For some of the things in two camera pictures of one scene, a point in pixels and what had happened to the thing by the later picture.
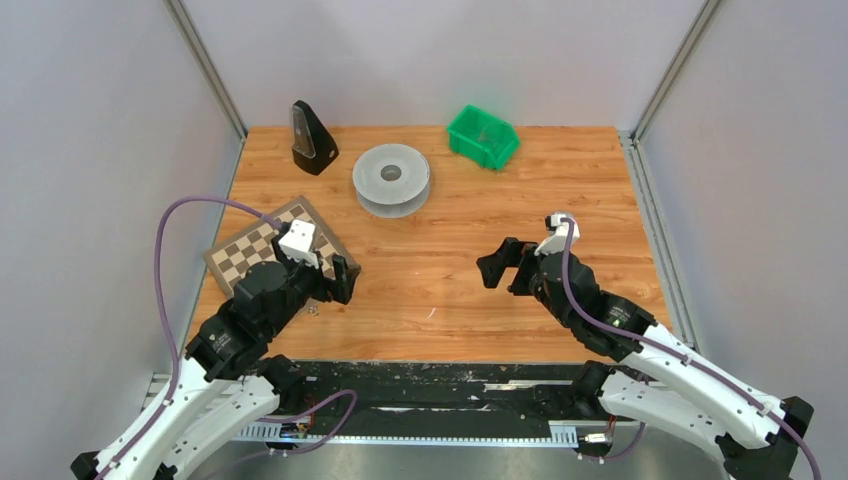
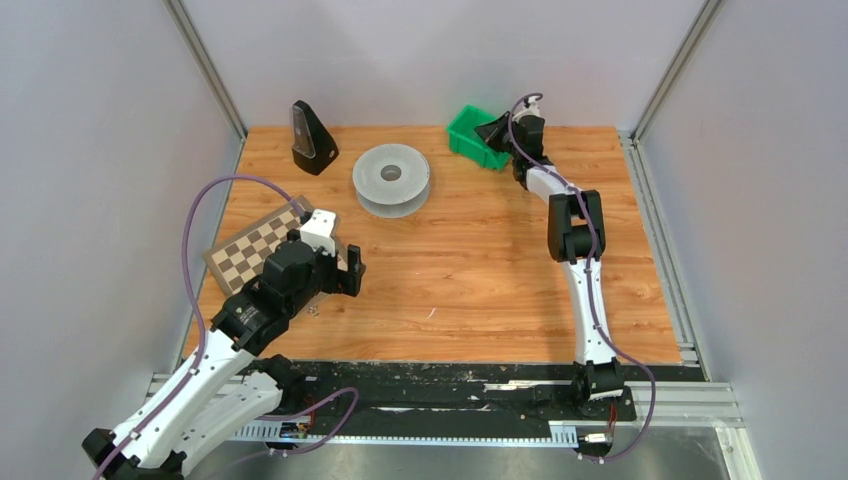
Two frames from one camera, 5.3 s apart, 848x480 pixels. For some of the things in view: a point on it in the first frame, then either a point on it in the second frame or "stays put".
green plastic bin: [483, 136] stays put
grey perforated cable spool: [391, 180] stays put
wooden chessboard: [254, 244] stays put
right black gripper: [511, 253] -> [493, 133]
